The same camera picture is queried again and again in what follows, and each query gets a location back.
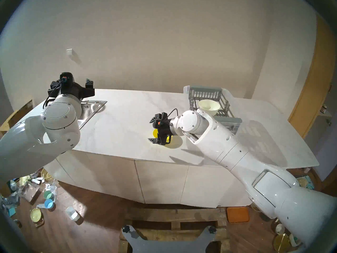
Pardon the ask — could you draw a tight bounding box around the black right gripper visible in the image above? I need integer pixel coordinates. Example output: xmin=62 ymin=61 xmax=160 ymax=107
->
xmin=148 ymin=112 xmax=173 ymax=146

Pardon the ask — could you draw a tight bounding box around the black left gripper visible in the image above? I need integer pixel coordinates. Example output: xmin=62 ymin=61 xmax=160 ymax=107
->
xmin=47 ymin=72 xmax=95 ymax=100

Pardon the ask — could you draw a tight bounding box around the yellow plastic bowl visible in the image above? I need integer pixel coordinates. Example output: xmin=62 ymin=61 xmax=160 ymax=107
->
xmin=153 ymin=128 xmax=175 ymax=148

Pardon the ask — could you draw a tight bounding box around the cream plastic bowl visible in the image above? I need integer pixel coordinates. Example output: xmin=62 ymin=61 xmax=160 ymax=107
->
xmin=198 ymin=99 xmax=220 ymax=116

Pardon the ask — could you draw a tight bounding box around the grey plastic drying rack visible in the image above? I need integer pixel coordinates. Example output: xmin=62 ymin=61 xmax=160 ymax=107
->
xmin=188 ymin=85 xmax=243 ymax=135

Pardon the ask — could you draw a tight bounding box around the amber round plate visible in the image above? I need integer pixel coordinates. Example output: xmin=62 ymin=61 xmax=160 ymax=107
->
xmin=273 ymin=233 xmax=291 ymax=253

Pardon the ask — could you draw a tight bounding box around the stainless steel sink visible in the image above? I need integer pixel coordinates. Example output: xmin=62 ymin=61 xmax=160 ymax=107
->
xmin=77 ymin=100 xmax=108 ymax=131

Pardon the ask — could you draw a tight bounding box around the white counter cabinet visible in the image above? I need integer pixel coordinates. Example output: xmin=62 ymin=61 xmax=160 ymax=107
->
xmin=43 ymin=148 xmax=288 ymax=208

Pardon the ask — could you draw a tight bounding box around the clear plastic storage bin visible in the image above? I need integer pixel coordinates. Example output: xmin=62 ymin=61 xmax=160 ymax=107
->
xmin=183 ymin=85 xmax=244 ymax=143

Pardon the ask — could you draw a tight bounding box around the brown cardboard box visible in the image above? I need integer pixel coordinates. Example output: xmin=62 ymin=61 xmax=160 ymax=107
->
xmin=0 ymin=99 xmax=34 ymax=136

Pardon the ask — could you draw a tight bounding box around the clear plastic bag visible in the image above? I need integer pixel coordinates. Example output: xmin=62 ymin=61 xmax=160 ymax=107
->
xmin=21 ymin=181 xmax=40 ymax=202

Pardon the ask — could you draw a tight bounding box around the white plastic container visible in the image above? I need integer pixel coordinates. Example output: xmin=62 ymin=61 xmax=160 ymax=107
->
xmin=65 ymin=206 xmax=80 ymax=222

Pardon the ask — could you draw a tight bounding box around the orange tray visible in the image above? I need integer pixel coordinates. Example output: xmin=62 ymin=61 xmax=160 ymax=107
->
xmin=226 ymin=206 xmax=250 ymax=224

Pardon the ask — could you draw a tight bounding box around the blue measuring cup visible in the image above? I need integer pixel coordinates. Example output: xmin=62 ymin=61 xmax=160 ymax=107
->
xmin=37 ymin=199 xmax=55 ymax=210

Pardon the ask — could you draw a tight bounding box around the blue food box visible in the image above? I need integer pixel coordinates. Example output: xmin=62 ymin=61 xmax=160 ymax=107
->
xmin=297 ymin=176 xmax=315 ymax=190

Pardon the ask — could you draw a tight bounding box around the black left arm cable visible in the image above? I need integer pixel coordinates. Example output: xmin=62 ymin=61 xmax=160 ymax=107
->
xmin=43 ymin=80 xmax=66 ymax=109

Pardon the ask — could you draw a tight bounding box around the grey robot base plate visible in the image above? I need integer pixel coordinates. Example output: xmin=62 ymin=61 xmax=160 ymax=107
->
xmin=121 ymin=225 xmax=218 ymax=253

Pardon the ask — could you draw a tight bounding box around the wooden door frame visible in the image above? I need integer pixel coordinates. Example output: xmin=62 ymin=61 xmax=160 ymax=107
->
xmin=288 ymin=14 xmax=337 ymax=139

